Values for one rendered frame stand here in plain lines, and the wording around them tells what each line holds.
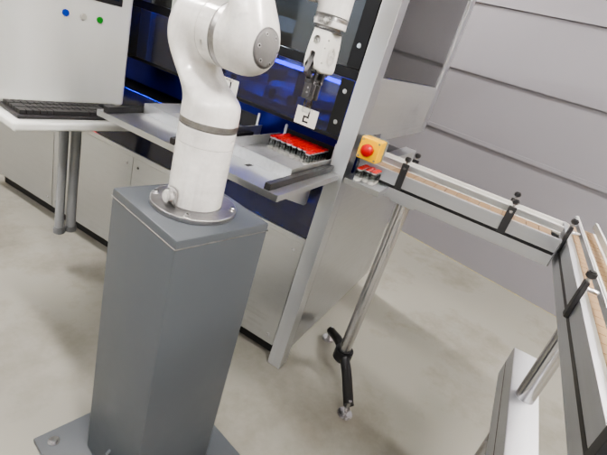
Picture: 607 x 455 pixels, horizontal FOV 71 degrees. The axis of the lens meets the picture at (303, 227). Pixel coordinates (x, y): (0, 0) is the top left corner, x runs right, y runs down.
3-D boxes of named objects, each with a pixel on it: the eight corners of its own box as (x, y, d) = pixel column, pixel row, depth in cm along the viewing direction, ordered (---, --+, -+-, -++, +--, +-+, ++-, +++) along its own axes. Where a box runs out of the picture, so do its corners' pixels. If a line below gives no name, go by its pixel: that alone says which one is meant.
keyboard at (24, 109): (115, 109, 166) (115, 103, 165) (135, 121, 160) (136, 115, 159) (-4, 104, 135) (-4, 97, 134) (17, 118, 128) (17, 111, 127)
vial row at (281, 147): (269, 146, 150) (272, 134, 148) (312, 165, 144) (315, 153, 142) (266, 147, 148) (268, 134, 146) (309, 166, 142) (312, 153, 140)
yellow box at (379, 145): (362, 154, 145) (369, 134, 142) (381, 162, 143) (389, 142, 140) (354, 156, 139) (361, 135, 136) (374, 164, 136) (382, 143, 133)
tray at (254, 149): (276, 141, 162) (279, 132, 160) (336, 166, 152) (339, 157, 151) (219, 148, 133) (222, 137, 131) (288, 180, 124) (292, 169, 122)
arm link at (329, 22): (339, 17, 100) (335, 31, 101) (353, 23, 108) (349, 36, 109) (309, 8, 103) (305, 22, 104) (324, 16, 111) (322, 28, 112)
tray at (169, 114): (209, 112, 173) (210, 103, 172) (260, 134, 164) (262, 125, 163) (143, 113, 144) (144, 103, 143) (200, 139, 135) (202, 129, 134)
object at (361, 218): (130, 162, 335) (144, 46, 300) (362, 284, 263) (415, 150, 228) (-9, 181, 250) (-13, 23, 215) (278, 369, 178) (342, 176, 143)
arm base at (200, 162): (181, 231, 83) (197, 141, 76) (132, 190, 93) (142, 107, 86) (252, 218, 98) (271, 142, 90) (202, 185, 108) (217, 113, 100)
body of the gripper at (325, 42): (334, 25, 101) (320, 74, 105) (350, 32, 109) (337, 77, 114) (307, 18, 103) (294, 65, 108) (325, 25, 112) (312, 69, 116)
